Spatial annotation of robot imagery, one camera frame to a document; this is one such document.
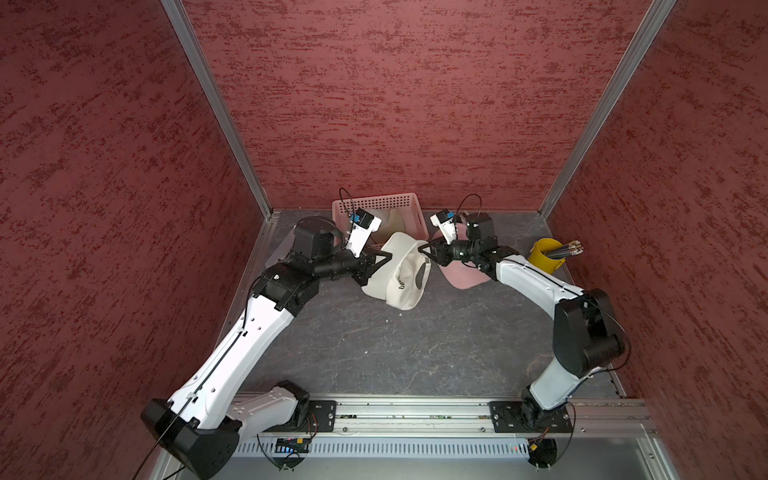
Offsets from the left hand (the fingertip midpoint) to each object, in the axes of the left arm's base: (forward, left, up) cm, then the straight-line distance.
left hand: (386, 262), depth 66 cm
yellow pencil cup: (+20, -49, -24) cm, 58 cm away
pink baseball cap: (+16, -26, -30) cm, 43 cm away
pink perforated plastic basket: (+51, -7, -29) cm, 59 cm away
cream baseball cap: (0, -4, -8) cm, 9 cm away
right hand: (+14, -10, -15) cm, 23 cm away
